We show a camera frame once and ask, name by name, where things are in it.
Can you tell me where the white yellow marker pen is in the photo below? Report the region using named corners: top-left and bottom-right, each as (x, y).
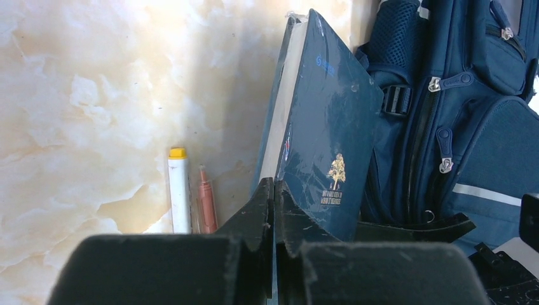
top-left (168, 147), bottom-right (192, 234)

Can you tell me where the dark blue notebook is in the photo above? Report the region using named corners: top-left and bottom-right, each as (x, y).
top-left (254, 10), bottom-right (383, 241)

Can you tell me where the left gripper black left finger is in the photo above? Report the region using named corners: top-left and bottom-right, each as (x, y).
top-left (48, 178), bottom-right (275, 304)

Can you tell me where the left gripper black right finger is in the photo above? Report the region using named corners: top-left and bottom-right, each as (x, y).
top-left (274, 181), bottom-right (489, 304)

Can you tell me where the navy blue backpack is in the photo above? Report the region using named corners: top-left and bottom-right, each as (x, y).
top-left (358, 1), bottom-right (538, 254)

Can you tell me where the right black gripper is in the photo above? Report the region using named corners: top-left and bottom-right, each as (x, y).
top-left (354, 194), bottom-right (538, 304)

